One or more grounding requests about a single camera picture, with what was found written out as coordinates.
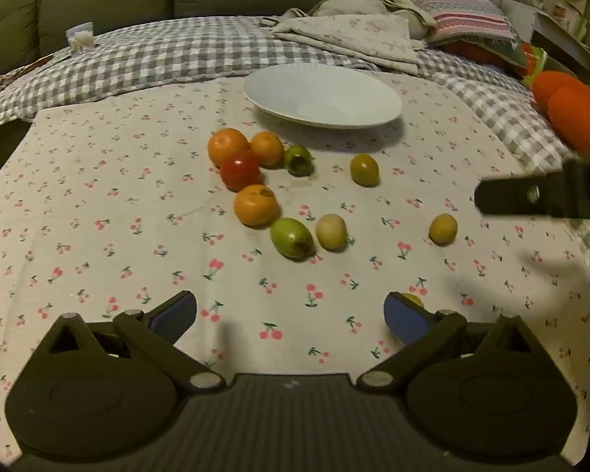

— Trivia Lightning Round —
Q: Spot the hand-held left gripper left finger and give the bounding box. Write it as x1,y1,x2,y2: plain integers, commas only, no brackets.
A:
32,291,227,394

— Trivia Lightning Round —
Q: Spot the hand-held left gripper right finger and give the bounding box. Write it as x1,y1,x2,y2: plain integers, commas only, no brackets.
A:
356,292,551,394

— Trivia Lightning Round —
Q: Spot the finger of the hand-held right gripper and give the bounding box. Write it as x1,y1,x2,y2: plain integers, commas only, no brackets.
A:
474,171,566,218

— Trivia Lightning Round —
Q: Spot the pale yellow fruit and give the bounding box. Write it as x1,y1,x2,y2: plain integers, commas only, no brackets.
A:
315,213,349,251

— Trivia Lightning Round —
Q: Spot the mandarin orange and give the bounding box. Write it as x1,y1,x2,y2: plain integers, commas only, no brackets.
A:
207,128,251,168
250,131,286,168
234,184,281,228

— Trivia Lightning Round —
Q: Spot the light green fruit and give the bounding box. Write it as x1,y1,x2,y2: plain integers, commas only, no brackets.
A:
269,217,316,260

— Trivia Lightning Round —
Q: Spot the olive yellow fruit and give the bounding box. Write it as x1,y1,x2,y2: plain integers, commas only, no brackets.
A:
350,153,380,188

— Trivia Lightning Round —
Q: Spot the red tomato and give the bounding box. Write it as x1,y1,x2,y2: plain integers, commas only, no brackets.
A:
219,150,262,192

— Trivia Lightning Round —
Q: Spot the dark green fruit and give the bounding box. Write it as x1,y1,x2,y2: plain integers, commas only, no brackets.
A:
283,144,316,178

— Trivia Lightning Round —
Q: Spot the white ribbed plate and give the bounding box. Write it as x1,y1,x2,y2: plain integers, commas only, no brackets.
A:
243,63,404,130

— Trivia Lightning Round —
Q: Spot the orange plush cushion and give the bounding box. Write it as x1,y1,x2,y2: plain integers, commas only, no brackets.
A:
531,71,590,158

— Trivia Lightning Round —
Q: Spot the cluttered shelf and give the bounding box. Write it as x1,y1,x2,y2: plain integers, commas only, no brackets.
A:
501,0,590,84

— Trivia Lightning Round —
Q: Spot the striped patterned pillow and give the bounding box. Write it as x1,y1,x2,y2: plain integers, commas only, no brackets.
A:
383,0,529,67

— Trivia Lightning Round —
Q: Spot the folded floral cloth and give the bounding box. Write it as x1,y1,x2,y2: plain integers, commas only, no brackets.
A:
270,14,430,76

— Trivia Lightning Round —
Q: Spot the grey checked blanket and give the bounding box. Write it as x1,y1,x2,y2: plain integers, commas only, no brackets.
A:
0,16,590,281

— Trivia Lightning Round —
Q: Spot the beige crumpled cloth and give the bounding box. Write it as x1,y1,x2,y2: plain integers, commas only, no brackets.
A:
307,0,438,40

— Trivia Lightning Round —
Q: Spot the dark floral cloth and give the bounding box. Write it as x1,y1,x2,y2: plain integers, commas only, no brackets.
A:
0,54,55,96

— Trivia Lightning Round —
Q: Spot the clear cup of cotton swabs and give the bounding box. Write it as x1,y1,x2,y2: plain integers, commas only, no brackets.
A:
66,22,96,55

